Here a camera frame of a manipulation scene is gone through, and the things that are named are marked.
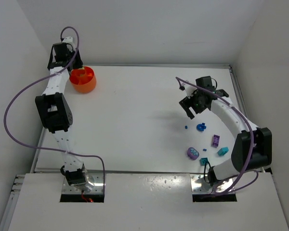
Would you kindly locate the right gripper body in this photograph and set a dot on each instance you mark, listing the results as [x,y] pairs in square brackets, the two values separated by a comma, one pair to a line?
[188,106]

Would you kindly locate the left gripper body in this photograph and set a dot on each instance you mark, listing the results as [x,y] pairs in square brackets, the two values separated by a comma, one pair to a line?
[63,64]

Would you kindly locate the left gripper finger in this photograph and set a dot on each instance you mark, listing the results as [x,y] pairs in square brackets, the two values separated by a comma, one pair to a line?
[79,64]
[71,67]

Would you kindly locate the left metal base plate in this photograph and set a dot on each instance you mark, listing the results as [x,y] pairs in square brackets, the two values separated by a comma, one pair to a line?
[94,185]

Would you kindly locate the teal lego brick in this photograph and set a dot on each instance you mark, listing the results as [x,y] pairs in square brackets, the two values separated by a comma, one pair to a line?
[223,151]
[203,161]

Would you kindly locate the orange divided container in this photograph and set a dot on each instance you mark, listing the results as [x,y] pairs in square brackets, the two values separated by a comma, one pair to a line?
[83,84]

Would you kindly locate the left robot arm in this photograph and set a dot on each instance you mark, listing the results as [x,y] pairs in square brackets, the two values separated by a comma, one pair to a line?
[56,115]

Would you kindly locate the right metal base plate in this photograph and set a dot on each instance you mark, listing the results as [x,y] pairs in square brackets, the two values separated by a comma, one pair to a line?
[199,186]

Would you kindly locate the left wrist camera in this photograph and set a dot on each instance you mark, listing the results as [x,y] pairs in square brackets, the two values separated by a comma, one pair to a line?
[69,40]

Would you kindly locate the purple flower lego piece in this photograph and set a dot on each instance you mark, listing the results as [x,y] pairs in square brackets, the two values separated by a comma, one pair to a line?
[192,153]

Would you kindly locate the metal base plate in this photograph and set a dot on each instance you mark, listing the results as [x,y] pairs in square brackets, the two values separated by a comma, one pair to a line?
[94,185]
[199,186]

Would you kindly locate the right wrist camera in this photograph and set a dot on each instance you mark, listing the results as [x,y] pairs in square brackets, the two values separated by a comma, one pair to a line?
[188,89]

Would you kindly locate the purple lego brick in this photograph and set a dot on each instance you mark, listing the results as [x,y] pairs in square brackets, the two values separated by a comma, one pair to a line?
[215,141]

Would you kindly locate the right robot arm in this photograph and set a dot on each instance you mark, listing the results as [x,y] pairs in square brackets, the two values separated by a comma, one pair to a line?
[253,145]

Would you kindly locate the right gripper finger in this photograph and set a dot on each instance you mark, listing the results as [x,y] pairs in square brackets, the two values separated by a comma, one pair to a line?
[186,104]
[198,109]

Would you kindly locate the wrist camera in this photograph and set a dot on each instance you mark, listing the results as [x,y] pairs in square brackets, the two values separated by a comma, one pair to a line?
[188,89]
[69,40]

